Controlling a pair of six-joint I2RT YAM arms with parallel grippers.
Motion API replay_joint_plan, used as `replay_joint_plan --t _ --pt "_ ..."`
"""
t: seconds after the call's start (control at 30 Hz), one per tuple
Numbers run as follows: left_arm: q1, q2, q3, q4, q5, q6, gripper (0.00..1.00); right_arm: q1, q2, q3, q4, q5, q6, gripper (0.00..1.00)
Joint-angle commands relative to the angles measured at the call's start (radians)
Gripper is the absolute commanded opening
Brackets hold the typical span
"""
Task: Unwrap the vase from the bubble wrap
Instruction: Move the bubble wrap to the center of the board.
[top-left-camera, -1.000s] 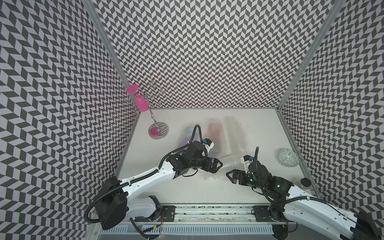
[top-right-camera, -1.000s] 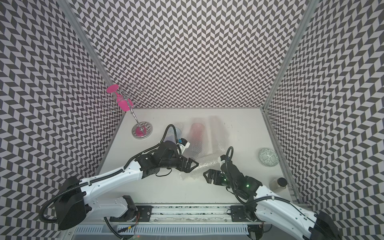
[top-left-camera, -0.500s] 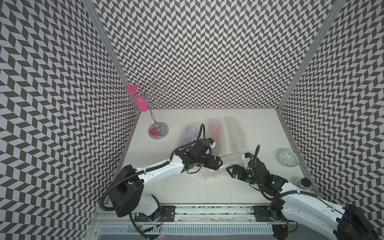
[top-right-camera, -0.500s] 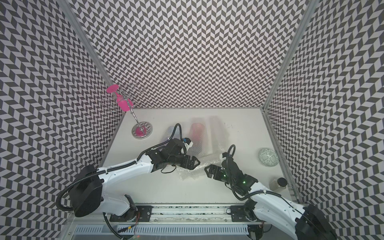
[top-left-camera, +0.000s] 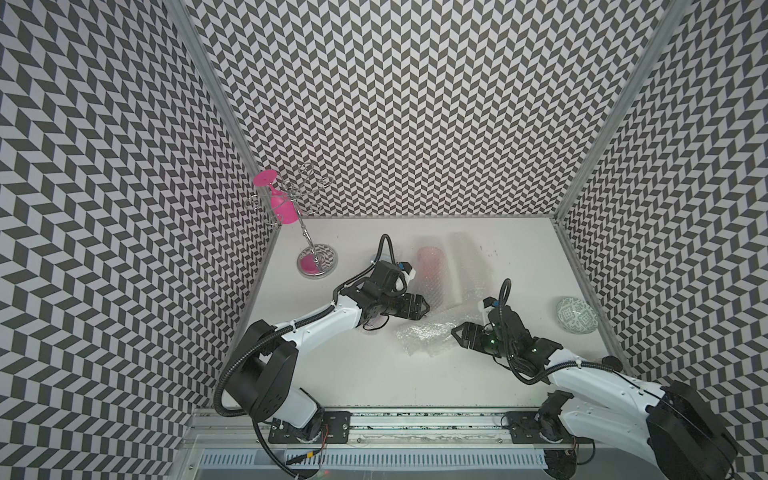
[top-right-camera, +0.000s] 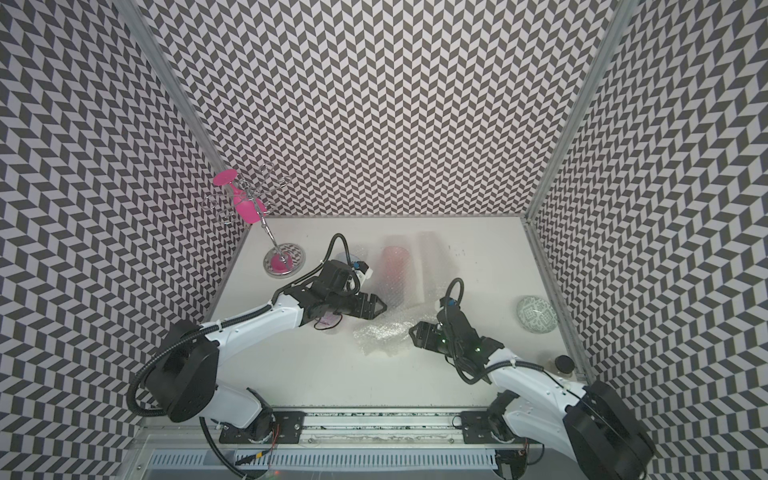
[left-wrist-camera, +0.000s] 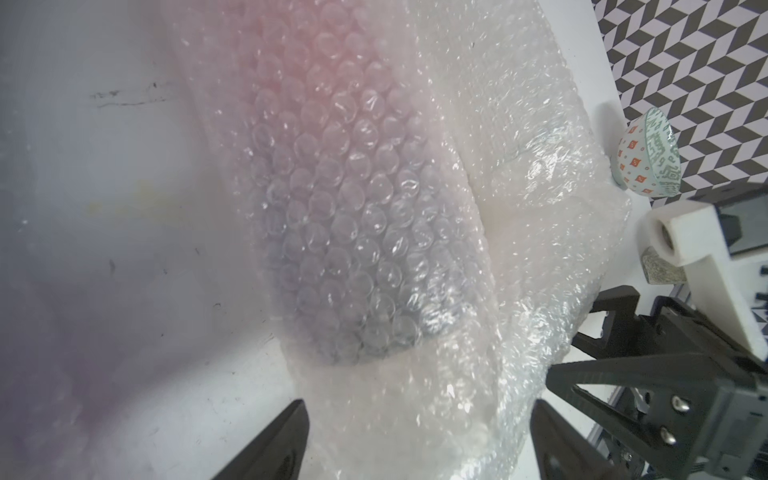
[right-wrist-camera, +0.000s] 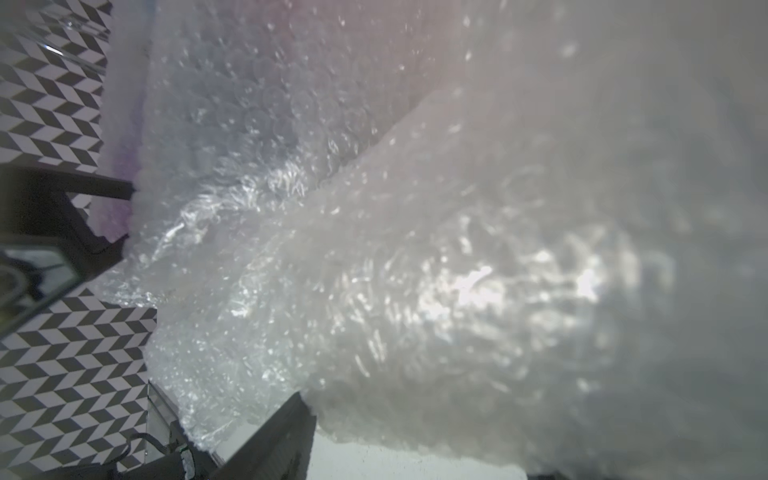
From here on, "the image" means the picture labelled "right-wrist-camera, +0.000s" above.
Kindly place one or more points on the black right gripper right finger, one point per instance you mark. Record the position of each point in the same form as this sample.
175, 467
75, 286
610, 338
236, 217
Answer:
560, 476

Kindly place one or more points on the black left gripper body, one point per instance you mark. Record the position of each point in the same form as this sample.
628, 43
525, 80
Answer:
47, 248

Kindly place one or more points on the blue purple wrapped vase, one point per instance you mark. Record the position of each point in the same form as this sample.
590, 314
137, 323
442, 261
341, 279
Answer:
121, 126

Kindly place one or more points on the clear bubble wrap sheet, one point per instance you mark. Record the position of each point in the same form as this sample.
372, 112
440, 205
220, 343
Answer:
524, 232

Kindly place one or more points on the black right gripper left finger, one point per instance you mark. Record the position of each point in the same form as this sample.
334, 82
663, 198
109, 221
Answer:
279, 450

